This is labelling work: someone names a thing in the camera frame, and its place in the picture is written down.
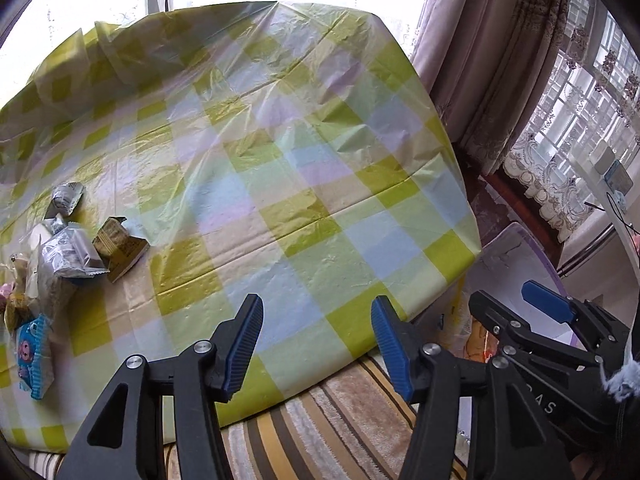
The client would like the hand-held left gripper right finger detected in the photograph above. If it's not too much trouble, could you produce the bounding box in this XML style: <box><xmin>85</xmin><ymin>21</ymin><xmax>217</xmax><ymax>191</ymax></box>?
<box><xmin>371</xmin><ymin>295</ymin><xmax>571</xmax><ymax>480</ymax></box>

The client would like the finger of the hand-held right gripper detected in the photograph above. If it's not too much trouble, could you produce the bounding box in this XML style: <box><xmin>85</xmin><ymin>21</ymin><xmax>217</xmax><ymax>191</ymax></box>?
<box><xmin>468</xmin><ymin>290</ymin><xmax>603</xmax><ymax>372</ymax></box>
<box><xmin>521</xmin><ymin>281</ymin><xmax>601</xmax><ymax>333</ymax></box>

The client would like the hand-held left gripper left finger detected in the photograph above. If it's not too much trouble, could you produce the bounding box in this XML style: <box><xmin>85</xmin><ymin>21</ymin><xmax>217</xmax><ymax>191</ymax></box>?
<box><xmin>57</xmin><ymin>294</ymin><xmax>265</xmax><ymax>480</ymax></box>

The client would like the blue snack packet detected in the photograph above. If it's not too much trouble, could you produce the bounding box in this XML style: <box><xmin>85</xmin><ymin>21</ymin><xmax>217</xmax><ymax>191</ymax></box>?
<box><xmin>14</xmin><ymin>314</ymin><xmax>54</xmax><ymax>401</ymax></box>

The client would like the white cloth strip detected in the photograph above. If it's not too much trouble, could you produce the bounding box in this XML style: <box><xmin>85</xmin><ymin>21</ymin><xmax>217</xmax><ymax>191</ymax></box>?
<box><xmin>599</xmin><ymin>364</ymin><xmax>637</xmax><ymax>403</ymax></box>

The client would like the striped plush sofa cover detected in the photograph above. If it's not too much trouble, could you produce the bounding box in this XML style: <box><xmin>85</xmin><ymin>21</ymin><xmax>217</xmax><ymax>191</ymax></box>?
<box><xmin>30</xmin><ymin>350</ymin><xmax>481</xmax><ymax>480</ymax></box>

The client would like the white lace curtain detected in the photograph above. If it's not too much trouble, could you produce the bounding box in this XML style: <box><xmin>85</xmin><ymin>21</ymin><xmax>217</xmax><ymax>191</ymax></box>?
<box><xmin>502</xmin><ymin>0</ymin><xmax>640</xmax><ymax>242</ymax></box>

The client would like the blue white box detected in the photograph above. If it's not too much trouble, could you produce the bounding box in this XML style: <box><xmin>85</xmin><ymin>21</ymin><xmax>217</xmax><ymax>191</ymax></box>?
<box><xmin>603</xmin><ymin>160</ymin><xmax>629</xmax><ymax>197</ymax></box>

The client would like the olive brown snack packet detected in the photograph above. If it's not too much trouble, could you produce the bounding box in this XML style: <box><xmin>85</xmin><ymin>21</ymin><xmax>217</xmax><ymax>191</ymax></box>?
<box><xmin>92</xmin><ymin>216</ymin><xmax>151</xmax><ymax>284</ymax></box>

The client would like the yellow checkered plastic tablecloth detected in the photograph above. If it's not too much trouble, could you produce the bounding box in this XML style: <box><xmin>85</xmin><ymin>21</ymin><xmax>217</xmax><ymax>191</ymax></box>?
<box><xmin>0</xmin><ymin>0</ymin><xmax>483</xmax><ymax>453</ymax></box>

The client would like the large silver snack packet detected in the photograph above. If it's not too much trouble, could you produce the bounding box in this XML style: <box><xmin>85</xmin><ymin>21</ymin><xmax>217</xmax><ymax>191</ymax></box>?
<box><xmin>37</xmin><ymin>222</ymin><xmax>110</xmax><ymax>281</ymax></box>

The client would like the clear pale snack packet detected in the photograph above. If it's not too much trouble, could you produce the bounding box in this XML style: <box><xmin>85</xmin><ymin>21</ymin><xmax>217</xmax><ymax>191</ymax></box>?
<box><xmin>22</xmin><ymin>215</ymin><xmax>76</xmax><ymax>323</ymax></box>

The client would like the small silver snack packet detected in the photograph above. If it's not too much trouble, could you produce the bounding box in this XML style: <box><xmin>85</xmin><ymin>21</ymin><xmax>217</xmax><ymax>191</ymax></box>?
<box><xmin>51</xmin><ymin>181</ymin><xmax>87</xmax><ymax>217</ymax></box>

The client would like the yellow brown snack packet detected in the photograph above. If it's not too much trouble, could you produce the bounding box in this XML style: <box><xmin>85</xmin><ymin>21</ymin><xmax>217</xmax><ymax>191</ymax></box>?
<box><xmin>3</xmin><ymin>291</ymin><xmax>32</xmax><ymax>335</ymax></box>

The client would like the pink beige curtain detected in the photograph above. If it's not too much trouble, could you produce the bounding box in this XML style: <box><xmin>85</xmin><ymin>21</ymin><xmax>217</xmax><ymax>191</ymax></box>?
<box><xmin>410</xmin><ymin>0</ymin><xmax>573</xmax><ymax>177</ymax></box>

